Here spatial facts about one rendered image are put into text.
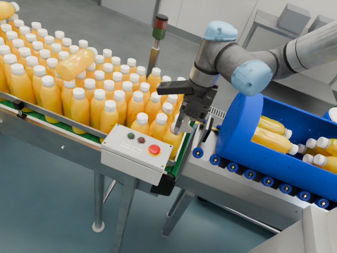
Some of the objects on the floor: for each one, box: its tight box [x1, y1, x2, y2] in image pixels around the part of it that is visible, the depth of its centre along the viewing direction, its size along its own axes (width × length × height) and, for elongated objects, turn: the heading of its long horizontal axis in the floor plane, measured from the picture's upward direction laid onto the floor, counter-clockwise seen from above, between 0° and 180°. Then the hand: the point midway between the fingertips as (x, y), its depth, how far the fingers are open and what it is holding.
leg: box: [160, 190, 195, 238], centre depth 135 cm, size 6×6×63 cm
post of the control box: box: [112, 173, 138, 253], centre depth 108 cm, size 4×4×100 cm
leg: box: [166, 189, 186, 219], centre depth 145 cm, size 6×6×63 cm
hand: (176, 126), depth 75 cm, fingers closed on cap, 4 cm apart
